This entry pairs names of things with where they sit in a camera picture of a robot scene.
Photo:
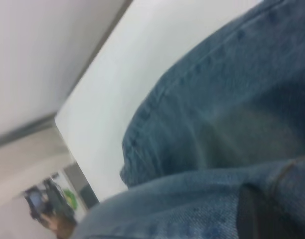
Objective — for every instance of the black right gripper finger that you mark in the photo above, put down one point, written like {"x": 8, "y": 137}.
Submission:
{"x": 257, "y": 216}

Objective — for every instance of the dark blurry device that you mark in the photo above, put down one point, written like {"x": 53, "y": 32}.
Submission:
{"x": 47, "y": 204}

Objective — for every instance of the blue denim pants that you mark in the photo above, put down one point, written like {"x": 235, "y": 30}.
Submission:
{"x": 217, "y": 99}

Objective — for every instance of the green object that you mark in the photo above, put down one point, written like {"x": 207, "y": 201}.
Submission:
{"x": 71, "y": 199}

